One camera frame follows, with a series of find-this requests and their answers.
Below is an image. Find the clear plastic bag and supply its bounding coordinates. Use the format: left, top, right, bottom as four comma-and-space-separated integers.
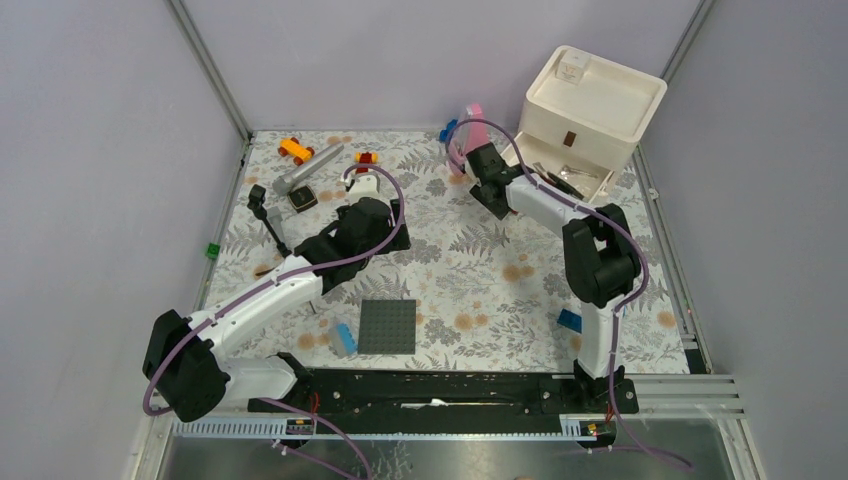
532, 162, 598, 185

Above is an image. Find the cream three-drawer organizer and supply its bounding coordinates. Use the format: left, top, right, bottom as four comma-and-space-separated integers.
515, 45, 667, 205

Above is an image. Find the white cosmetic box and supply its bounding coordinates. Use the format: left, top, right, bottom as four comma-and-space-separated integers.
555, 47, 592, 85

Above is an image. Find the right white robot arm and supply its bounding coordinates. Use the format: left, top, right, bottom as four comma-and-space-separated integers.
465, 143, 642, 412

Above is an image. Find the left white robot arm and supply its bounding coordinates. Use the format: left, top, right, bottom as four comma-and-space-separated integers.
142, 168, 410, 422

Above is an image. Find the blue toy brick back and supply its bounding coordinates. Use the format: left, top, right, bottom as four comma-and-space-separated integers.
438, 118, 459, 145

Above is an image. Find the black square compact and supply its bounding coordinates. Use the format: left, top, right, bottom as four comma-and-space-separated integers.
287, 185, 318, 213

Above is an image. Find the red yellow toy figure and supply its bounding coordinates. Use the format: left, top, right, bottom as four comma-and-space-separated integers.
355, 152, 378, 174

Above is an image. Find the grey microphone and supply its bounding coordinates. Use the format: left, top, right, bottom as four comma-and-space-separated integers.
272, 143, 345, 196

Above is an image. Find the grey lego baseplate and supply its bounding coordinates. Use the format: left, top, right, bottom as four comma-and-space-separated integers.
357, 299, 417, 355

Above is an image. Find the orange toy car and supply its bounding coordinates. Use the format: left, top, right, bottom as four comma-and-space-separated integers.
278, 137, 315, 166

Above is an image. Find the black mini tripod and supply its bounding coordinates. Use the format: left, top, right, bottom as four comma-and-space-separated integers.
247, 184, 291, 260

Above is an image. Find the blue grey lego brick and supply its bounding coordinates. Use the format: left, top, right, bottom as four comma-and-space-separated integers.
328, 323, 358, 358

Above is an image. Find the green clip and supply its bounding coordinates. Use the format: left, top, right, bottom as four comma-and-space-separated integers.
205, 243, 220, 260

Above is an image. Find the blue lego brick left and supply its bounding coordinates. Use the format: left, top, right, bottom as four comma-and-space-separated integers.
557, 309, 582, 334

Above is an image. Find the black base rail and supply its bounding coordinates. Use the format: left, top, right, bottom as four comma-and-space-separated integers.
282, 368, 639, 435

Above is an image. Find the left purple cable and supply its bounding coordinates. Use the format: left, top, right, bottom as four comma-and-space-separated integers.
142, 164, 407, 480

